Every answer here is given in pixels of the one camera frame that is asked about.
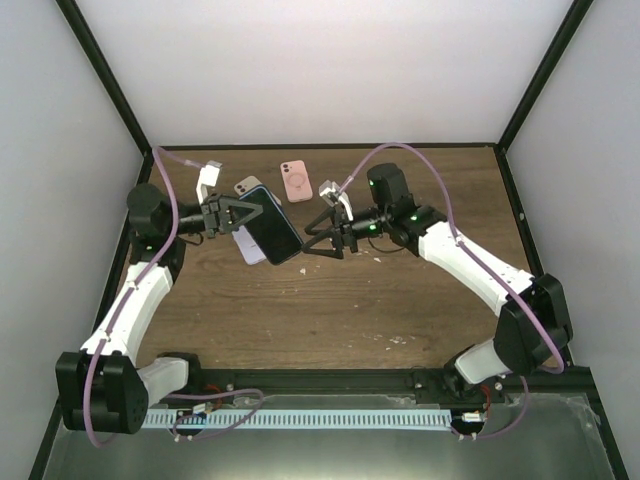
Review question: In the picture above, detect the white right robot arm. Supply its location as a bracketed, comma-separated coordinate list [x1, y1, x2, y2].
[302, 163, 573, 403]

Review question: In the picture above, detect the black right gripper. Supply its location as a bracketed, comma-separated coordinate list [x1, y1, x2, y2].
[304, 206, 392, 260]

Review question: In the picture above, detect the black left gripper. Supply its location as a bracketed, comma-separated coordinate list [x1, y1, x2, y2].
[165, 193, 263, 240]

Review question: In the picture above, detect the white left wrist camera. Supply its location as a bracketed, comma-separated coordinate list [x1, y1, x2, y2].
[195, 161, 222, 204]

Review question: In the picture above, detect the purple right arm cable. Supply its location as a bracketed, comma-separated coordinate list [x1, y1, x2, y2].
[339, 142, 566, 441]

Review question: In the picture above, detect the black frame rail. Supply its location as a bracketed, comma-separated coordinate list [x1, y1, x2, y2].
[64, 367, 594, 401]

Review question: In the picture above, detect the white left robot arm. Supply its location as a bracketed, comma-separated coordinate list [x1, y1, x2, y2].
[55, 183, 263, 438]

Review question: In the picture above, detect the black phone case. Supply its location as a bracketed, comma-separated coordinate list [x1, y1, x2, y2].
[240, 184, 303, 265]

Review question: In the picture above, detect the light blue slotted strip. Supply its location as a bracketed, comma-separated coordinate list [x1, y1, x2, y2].
[142, 409, 452, 431]

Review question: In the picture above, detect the cream phone case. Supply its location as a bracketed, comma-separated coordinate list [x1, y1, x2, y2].
[234, 175, 282, 206]

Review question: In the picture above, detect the pink phone case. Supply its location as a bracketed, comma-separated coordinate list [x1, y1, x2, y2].
[280, 160, 313, 203]

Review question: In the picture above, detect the lavender phone case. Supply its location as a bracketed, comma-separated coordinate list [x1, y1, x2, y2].
[232, 226, 266, 266]

